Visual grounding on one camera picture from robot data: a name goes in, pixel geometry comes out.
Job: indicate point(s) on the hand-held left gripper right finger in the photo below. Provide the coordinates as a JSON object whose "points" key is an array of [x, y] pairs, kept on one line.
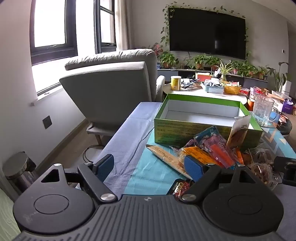
{"points": [[193, 167]]}

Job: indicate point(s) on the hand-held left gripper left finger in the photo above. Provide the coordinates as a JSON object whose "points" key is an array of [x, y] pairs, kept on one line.
{"points": [[104, 166]]}

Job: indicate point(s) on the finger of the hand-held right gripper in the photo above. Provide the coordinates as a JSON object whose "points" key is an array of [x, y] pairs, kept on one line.
{"points": [[291, 172], [281, 163]]}

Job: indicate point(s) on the blue patterned snack packet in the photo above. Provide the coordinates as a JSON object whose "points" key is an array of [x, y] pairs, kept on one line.
{"points": [[212, 141]]}

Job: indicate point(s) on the green cardboard box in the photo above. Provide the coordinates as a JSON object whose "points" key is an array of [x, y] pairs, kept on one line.
{"points": [[175, 132]]}

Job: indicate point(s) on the clear packet of brown snacks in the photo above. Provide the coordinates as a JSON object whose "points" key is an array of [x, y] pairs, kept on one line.
{"points": [[262, 172], [263, 154]]}

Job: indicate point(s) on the orange flat snack packet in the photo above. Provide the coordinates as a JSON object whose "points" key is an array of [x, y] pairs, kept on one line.
{"points": [[198, 154]]}

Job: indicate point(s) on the geometric patterned table mat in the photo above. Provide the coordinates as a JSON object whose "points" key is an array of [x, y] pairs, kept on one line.
{"points": [[277, 141]]}

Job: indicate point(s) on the purple snack packet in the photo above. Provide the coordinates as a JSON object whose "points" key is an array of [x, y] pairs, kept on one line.
{"points": [[190, 143]]}

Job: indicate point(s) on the black and red snack packet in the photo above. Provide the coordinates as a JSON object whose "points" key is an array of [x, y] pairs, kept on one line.
{"points": [[179, 187]]}

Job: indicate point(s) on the long beige snack packet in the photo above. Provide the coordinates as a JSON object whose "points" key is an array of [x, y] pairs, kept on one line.
{"points": [[165, 157]]}

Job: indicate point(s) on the dark round object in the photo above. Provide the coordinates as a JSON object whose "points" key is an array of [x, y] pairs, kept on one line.
{"points": [[285, 126]]}

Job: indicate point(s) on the blue-grey cloth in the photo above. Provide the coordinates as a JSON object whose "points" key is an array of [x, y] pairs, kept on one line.
{"points": [[131, 139]]}

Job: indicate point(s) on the teal cloth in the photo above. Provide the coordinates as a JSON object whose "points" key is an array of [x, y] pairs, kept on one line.
{"points": [[148, 171]]}

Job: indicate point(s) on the white and brown snack pouch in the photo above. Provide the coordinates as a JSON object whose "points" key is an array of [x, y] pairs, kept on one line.
{"points": [[239, 133]]}

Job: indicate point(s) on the clear glass mug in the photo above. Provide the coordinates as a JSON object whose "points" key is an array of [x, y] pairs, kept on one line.
{"points": [[262, 111]]}

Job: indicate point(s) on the purple paper bag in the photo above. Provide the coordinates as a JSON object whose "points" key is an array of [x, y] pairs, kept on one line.
{"points": [[287, 107]]}

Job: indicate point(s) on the round white table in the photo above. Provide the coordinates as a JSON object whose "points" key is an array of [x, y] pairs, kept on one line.
{"points": [[196, 93]]}

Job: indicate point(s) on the grey armchair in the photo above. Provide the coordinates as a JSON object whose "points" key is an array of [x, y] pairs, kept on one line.
{"points": [[104, 92]]}

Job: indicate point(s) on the grey plastic basket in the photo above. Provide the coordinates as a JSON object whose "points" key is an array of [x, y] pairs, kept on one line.
{"points": [[211, 87]]}

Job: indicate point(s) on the black remote control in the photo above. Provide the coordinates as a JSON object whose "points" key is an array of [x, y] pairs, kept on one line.
{"points": [[190, 83]]}

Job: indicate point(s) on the yellow tin can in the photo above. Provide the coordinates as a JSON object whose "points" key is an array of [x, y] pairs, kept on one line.
{"points": [[175, 83]]}

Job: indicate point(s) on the tall plant in white pot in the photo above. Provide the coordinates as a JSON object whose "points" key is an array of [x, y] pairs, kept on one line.
{"points": [[281, 77]]}

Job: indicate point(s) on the orange woven basket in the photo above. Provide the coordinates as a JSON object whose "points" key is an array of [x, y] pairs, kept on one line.
{"points": [[232, 90]]}

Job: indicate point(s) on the metal trash can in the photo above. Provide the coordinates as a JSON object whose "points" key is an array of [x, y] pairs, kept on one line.
{"points": [[18, 169]]}

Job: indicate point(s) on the low grey television cabinet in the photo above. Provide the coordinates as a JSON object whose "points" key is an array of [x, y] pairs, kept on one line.
{"points": [[252, 81]]}

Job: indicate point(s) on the orange box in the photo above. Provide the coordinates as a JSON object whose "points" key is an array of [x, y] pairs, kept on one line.
{"points": [[203, 76]]}

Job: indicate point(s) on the small potted plant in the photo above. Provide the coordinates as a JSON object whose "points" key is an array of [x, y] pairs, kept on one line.
{"points": [[262, 72]]}

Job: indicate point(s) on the spider plant in glass vase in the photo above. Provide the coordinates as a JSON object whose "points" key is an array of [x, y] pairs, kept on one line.
{"points": [[225, 69]]}

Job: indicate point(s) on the wide green potted plant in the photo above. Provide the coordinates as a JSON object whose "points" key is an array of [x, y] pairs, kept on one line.
{"points": [[242, 67]]}

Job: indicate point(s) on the bushy potted plant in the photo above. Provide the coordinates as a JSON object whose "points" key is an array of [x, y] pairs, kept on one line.
{"points": [[204, 60]]}

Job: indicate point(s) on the leafy potted plant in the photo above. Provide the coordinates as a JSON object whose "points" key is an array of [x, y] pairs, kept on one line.
{"points": [[168, 59]]}

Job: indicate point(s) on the red flower decoration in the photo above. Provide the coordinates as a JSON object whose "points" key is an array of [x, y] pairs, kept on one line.
{"points": [[158, 49]]}

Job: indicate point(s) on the trailing green vine plant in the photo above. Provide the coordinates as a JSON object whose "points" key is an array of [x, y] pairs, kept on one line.
{"points": [[165, 30]]}

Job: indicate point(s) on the narrow black-framed window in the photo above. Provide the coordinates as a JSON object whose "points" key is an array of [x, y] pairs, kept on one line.
{"points": [[105, 23]]}

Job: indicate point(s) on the beige curtain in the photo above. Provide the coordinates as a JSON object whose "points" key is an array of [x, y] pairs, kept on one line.
{"points": [[122, 23]]}

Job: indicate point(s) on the large black-framed window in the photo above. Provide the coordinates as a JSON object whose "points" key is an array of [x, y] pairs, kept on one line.
{"points": [[55, 23]]}

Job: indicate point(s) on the black wall socket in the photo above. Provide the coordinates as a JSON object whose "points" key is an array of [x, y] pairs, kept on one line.
{"points": [[47, 122]]}

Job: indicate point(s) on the wall-mounted black television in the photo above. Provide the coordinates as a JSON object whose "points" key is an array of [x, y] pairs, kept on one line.
{"points": [[208, 30]]}

